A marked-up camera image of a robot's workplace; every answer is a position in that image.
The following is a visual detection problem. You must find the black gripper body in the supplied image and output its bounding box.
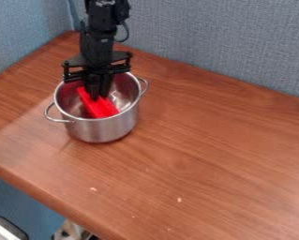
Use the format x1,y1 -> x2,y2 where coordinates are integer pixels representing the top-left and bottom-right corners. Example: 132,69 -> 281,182
62,30 -> 133,83

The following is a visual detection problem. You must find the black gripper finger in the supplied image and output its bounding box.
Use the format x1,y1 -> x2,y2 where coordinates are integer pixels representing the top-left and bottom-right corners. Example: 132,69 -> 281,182
85,75 -> 101,100
99,74 -> 113,98

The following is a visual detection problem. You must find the metal pot with handles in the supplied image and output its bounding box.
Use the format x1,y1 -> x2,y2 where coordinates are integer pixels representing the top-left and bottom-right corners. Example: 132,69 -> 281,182
45,72 -> 150,143

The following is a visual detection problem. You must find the red plastic block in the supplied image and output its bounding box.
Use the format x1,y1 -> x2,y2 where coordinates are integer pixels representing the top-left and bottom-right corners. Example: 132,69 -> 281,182
77,86 -> 119,118

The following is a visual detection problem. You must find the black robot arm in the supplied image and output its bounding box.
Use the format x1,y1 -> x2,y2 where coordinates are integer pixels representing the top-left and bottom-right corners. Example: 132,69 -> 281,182
62,0 -> 133,100

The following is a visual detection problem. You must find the light object under table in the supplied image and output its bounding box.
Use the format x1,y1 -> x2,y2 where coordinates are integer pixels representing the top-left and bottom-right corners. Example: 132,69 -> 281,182
51,219 -> 101,240

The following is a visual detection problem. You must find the black and white chair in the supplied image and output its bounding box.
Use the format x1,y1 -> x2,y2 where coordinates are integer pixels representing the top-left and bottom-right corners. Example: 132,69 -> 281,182
0,217 -> 30,240

